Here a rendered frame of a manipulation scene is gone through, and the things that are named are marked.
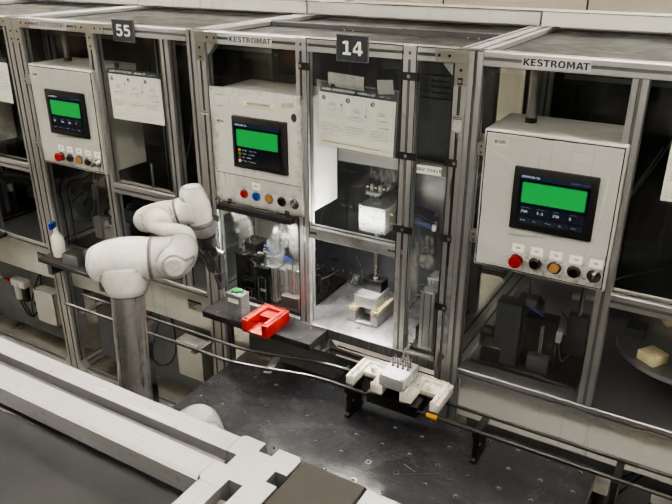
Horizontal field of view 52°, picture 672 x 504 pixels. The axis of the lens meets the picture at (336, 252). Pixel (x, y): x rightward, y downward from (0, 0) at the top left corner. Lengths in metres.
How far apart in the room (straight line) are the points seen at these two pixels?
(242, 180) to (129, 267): 0.78
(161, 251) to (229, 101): 0.80
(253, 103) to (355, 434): 1.28
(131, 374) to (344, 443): 0.81
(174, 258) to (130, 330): 0.28
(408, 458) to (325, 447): 0.30
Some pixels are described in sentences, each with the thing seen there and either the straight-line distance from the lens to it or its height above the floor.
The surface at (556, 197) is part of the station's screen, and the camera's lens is 2.17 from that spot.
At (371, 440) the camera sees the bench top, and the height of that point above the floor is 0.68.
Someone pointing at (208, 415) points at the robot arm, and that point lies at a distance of 2.29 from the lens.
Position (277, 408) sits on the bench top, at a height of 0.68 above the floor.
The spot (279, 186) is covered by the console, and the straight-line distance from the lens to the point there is 2.64.
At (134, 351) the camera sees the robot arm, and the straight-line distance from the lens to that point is 2.23.
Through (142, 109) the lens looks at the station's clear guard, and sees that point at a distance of 3.06.
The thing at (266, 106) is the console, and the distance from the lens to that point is 2.59.
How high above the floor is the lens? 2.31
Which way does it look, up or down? 24 degrees down
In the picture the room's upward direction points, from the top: straight up
